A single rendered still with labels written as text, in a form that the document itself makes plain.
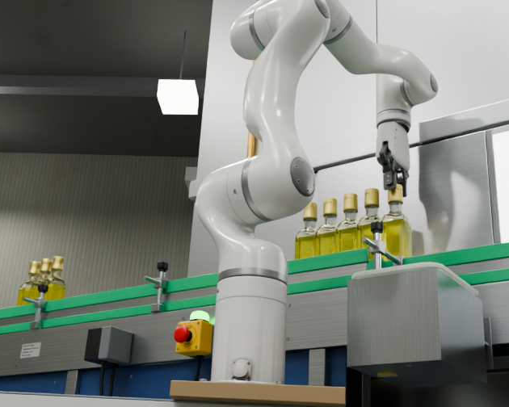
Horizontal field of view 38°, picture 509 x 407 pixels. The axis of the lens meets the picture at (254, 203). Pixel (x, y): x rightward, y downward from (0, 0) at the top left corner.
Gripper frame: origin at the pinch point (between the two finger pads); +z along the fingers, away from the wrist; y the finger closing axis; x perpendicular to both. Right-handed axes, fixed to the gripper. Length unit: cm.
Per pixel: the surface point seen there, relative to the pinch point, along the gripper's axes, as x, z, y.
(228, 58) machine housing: -66, -67, -15
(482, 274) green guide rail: 20.7, 26.1, 4.5
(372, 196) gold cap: -4.9, 2.4, 1.8
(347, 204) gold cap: -11.7, 3.2, 1.9
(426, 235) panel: 2.7, 8.9, -11.8
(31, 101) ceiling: -781, -486, -439
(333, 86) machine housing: -25, -44, -15
